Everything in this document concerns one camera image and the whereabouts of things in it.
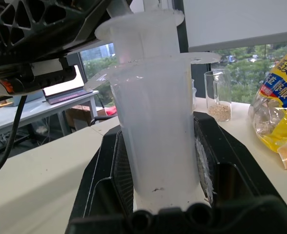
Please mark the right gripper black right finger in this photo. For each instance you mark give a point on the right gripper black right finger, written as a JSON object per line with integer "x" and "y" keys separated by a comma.
{"x": 231, "y": 156}

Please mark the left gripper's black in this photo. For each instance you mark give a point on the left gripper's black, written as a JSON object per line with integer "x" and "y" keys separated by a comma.
{"x": 31, "y": 78}

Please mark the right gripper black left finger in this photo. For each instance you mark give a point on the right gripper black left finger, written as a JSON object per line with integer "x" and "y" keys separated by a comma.
{"x": 102, "y": 175}

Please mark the translucent white plastic cup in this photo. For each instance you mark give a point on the translucent white plastic cup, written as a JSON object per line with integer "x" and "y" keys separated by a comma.
{"x": 158, "y": 122}

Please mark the clear glass cup with grains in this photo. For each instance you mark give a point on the clear glass cup with grains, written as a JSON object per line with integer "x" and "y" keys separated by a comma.
{"x": 218, "y": 97}

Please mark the brown cardboard box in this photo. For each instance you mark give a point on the brown cardboard box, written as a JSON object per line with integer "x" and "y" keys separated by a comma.
{"x": 81, "y": 115}

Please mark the yellow snack bag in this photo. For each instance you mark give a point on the yellow snack bag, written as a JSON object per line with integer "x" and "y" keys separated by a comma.
{"x": 280, "y": 104}

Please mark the open laptop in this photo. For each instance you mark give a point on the open laptop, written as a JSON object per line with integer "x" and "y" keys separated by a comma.
{"x": 67, "y": 93}

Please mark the white office desk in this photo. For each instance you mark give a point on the white office desk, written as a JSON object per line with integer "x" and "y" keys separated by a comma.
{"x": 43, "y": 112}

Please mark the white window blind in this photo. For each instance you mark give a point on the white window blind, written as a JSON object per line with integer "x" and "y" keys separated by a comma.
{"x": 241, "y": 22}

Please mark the dark window frame post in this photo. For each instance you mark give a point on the dark window frame post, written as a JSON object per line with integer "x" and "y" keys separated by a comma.
{"x": 199, "y": 80}

